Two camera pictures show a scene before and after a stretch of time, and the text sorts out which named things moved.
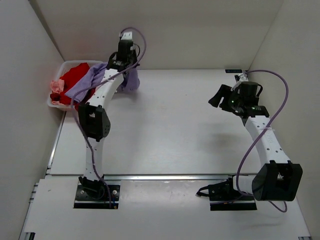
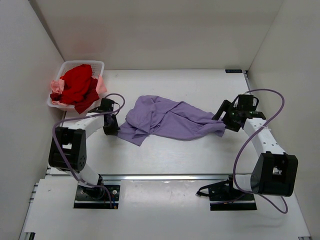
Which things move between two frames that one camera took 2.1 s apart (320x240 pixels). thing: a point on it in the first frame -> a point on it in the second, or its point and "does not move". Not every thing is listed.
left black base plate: [95, 194] does not move
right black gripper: [225, 100] -> [225, 115]
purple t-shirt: [131, 81] -> [150, 116]
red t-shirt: [70, 77] does not move
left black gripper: [135, 65] -> [111, 125]
